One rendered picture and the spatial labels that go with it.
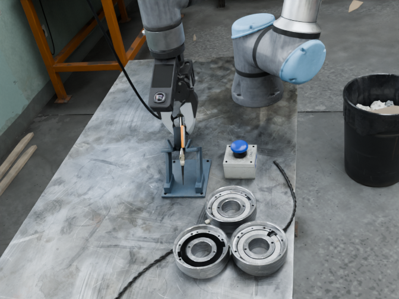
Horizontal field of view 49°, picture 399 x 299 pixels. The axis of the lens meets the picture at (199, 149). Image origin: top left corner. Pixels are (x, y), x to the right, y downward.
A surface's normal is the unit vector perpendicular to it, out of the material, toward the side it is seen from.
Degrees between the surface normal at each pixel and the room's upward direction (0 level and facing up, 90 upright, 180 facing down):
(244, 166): 90
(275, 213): 0
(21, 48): 90
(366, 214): 0
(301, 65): 98
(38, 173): 0
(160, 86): 30
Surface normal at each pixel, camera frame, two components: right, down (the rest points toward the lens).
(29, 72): 0.97, 0.01
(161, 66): -0.16, -0.36
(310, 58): 0.55, 0.55
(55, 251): -0.14, -0.78
